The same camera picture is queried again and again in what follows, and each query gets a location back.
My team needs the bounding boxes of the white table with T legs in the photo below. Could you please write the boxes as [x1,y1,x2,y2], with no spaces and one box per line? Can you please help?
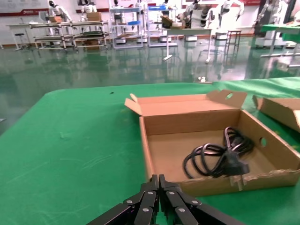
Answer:
[162,27,213,64]

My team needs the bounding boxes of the shallow open cardboard box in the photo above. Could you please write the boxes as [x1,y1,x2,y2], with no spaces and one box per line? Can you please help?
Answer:
[124,90,300,197]

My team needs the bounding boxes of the white shelf rack blue top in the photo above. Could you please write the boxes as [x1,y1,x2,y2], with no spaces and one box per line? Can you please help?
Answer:
[146,4,178,48]

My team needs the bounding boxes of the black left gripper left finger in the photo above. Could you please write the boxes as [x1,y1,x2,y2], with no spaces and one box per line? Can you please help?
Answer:
[88,174,160,225]

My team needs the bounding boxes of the white humanoid robot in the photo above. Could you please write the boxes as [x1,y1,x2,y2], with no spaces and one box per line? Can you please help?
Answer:
[215,0,246,41]
[81,0,98,15]
[47,0,71,22]

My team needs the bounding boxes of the tall black metal stool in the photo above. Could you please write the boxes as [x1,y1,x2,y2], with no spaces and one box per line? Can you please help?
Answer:
[225,30,242,60]

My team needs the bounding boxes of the small open brown carton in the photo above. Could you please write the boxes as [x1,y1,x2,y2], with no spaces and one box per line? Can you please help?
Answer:
[161,15,186,30]

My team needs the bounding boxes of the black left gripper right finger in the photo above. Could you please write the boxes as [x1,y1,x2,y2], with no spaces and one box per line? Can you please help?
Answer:
[158,174,244,225]

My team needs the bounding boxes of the metal roller rack bench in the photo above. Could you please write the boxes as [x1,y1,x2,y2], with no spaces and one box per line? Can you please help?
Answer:
[29,20,111,50]

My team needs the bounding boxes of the large brown carton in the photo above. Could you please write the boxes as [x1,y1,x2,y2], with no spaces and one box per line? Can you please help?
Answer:
[86,12,103,22]

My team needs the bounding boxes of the black power cord with plug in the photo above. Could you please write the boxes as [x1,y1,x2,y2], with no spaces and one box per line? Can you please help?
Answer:
[182,126,256,191]

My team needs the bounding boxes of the cardboard box with upright lid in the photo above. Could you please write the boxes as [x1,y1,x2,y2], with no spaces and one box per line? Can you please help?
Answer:
[252,95,300,133]

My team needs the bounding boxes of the green topped white table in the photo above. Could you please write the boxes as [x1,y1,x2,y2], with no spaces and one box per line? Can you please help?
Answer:
[259,22,300,59]

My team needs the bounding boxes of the white shelf rack blue bins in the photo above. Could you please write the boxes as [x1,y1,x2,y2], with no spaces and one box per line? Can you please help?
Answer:
[109,6,145,49]

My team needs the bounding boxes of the black round stool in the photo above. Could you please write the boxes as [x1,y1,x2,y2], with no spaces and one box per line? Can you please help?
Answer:
[14,32,27,52]

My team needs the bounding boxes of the white workbench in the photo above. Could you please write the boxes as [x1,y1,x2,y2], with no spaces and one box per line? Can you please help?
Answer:
[6,22,32,51]

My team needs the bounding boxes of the green table cloth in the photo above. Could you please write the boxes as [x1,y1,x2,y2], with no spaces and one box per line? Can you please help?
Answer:
[0,76,300,225]

